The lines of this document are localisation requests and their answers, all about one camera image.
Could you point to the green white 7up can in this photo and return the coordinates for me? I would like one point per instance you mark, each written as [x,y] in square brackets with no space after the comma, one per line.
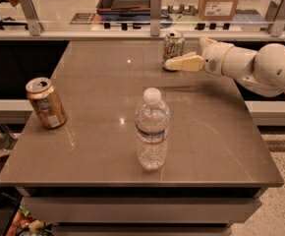
[173,46]

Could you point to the brown cardboard box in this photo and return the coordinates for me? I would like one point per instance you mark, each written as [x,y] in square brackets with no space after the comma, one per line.
[217,10]

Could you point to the open grey tray box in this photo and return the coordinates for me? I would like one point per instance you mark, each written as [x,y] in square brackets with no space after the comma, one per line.
[115,6]

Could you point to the left metal glass post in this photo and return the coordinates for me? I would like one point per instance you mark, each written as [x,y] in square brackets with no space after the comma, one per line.
[35,27]

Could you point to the clear plastic water bottle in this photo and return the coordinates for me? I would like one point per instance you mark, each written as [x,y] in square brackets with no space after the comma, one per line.
[152,119]

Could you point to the colourful snack bag bin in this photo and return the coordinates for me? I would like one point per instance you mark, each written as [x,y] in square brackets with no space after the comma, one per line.
[26,224]

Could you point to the grey table drawer front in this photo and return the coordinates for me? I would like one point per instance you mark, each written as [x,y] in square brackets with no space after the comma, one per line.
[142,210]

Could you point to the orange soda can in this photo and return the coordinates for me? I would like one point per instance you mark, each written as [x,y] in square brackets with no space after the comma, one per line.
[46,102]

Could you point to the middle metal glass post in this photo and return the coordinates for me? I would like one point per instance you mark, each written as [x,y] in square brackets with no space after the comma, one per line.
[155,17]

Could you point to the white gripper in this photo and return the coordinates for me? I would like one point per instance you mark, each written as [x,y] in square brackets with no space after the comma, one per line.
[213,58]

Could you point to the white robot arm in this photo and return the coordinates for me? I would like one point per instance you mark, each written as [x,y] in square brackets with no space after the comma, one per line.
[262,72]

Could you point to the right metal glass post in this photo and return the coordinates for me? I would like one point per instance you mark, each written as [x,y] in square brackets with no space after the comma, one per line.
[278,24]

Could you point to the metal glass post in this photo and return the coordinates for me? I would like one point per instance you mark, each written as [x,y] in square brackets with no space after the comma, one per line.
[278,24]
[35,27]
[155,17]

